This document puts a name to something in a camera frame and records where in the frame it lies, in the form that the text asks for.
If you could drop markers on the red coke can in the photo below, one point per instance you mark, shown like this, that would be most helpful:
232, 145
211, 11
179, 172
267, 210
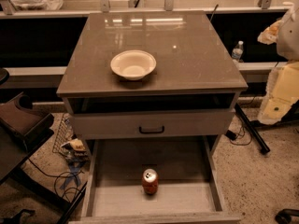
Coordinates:
150, 181

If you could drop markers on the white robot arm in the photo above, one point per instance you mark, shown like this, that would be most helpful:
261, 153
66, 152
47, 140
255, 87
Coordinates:
282, 89

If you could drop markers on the grey drawer cabinet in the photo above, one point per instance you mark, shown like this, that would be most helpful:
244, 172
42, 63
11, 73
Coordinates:
193, 69

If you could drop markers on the closed top drawer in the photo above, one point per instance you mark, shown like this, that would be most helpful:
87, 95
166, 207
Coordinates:
176, 123

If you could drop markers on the open middle drawer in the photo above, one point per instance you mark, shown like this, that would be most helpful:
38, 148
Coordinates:
187, 193

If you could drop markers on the white bowl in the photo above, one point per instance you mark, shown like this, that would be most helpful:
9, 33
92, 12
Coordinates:
133, 64

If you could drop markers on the clear water bottle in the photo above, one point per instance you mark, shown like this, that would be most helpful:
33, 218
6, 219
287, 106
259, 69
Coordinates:
238, 51

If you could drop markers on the black table leg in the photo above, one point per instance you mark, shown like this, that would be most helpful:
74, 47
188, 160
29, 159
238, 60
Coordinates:
264, 147

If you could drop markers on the dark brown chair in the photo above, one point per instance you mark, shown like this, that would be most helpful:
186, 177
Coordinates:
23, 131

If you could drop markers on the black chair wheel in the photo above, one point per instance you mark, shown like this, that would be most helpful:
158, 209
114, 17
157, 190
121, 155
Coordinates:
284, 216

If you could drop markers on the black drawer handle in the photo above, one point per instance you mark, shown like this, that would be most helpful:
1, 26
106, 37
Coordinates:
156, 130

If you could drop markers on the wire basket with clutter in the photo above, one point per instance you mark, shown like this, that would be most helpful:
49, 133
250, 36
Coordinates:
67, 144

